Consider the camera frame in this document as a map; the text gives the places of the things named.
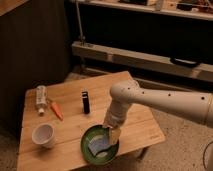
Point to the orange carrot toy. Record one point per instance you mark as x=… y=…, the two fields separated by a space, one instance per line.
x=54 y=106

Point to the white cup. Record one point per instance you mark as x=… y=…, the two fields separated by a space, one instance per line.
x=44 y=135

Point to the metal shelf beam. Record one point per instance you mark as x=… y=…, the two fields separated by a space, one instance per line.
x=140 y=60

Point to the metal pole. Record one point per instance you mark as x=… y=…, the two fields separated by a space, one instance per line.
x=82 y=38

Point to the black eraser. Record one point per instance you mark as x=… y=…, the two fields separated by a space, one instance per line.
x=86 y=104

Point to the black handle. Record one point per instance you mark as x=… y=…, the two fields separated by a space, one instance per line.
x=184 y=64

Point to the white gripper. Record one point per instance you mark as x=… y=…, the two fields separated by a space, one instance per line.
x=115 y=117

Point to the green bowl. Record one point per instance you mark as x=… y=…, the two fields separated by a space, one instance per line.
x=103 y=157

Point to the wooden table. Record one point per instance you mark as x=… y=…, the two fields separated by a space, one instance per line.
x=66 y=154

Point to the clear plastic bottle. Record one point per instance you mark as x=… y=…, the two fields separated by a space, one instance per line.
x=41 y=99

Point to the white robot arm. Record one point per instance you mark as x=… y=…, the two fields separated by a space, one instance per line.
x=194 y=106

